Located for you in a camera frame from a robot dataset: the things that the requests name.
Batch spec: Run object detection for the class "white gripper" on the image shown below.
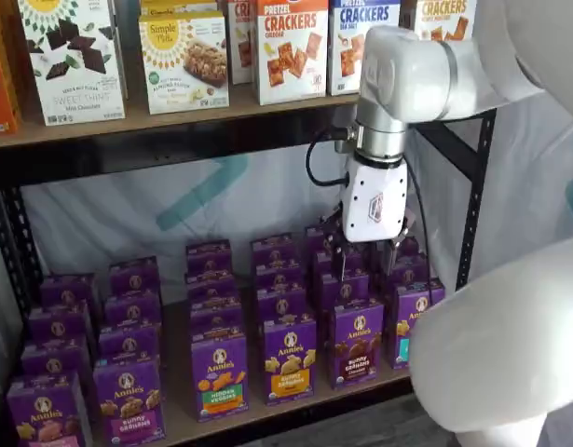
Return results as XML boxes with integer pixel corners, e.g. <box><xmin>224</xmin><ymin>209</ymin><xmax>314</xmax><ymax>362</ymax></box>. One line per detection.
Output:
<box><xmin>319</xmin><ymin>156</ymin><xmax>418</xmax><ymax>281</ymax></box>

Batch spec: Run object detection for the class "purple Annie's box brown label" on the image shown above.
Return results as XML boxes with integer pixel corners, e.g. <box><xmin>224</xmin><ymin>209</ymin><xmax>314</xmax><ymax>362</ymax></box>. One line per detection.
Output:
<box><xmin>330</xmin><ymin>301</ymin><xmax>386</xmax><ymax>390</ymax></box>

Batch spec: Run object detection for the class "purple Annie's box teal label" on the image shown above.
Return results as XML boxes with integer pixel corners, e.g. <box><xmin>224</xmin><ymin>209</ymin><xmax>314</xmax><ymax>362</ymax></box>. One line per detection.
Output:
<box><xmin>387</xmin><ymin>278</ymin><xmax>446</xmax><ymax>370</ymax></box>

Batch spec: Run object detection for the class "purple Annie's box orange label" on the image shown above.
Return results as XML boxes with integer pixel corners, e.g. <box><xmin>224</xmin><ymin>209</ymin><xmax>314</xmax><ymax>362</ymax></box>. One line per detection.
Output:
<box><xmin>263</xmin><ymin>318</ymin><xmax>318</xmax><ymax>405</ymax></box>

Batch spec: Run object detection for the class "blue sea salt crackers box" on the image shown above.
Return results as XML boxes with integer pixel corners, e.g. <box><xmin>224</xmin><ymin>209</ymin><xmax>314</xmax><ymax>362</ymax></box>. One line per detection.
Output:
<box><xmin>327</xmin><ymin>0</ymin><xmax>402</xmax><ymax>98</ymax></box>

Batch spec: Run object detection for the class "purple Annie's Hidden Veggies box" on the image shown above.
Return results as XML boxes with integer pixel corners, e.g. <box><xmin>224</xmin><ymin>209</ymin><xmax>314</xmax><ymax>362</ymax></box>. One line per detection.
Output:
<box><xmin>190</xmin><ymin>333</ymin><xmax>250</xmax><ymax>424</ymax></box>

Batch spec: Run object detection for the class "orange cheddar pretzel crackers box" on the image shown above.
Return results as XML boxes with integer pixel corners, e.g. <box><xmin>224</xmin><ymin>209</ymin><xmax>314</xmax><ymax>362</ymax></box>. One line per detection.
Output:
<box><xmin>226</xmin><ymin>0</ymin><xmax>258</xmax><ymax>87</ymax></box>
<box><xmin>252</xmin><ymin>0</ymin><xmax>330</xmax><ymax>107</ymax></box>

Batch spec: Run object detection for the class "yellow honey mustard crackers box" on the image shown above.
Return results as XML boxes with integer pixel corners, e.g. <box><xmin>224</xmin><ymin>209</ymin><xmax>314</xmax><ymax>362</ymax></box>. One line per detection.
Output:
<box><xmin>412</xmin><ymin>0</ymin><xmax>479</xmax><ymax>44</ymax></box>

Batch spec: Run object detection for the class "Simple Mills bar box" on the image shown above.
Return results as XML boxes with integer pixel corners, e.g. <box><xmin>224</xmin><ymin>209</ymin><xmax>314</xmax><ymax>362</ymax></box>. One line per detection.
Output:
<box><xmin>138</xmin><ymin>9</ymin><xmax>231</xmax><ymax>116</ymax></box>
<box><xmin>139</xmin><ymin>0</ymin><xmax>221</xmax><ymax>18</ymax></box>

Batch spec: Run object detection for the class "black metal wooden shelf unit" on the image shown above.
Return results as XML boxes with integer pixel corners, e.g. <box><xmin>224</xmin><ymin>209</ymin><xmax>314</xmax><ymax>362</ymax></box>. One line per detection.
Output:
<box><xmin>0</xmin><ymin>0</ymin><xmax>498</xmax><ymax>447</ymax></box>

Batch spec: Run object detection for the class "white Sweet Thins box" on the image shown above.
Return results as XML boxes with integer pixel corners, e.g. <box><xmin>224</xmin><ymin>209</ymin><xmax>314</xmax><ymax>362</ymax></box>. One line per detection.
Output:
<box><xmin>17</xmin><ymin>0</ymin><xmax>128</xmax><ymax>128</ymax></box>

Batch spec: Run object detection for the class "purple Annie's box pink label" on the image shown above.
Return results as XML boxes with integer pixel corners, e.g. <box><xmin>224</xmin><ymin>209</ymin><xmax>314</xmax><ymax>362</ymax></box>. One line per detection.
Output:
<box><xmin>6</xmin><ymin>372</ymin><xmax>89</xmax><ymax>447</ymax></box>

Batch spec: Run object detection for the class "thick black gripper cable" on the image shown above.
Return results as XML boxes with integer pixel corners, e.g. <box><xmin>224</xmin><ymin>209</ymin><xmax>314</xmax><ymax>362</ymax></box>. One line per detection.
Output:
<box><xmin>306</xmin><ymin>124</ymin><xmax>351</xmax><ymax>188</ymax></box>

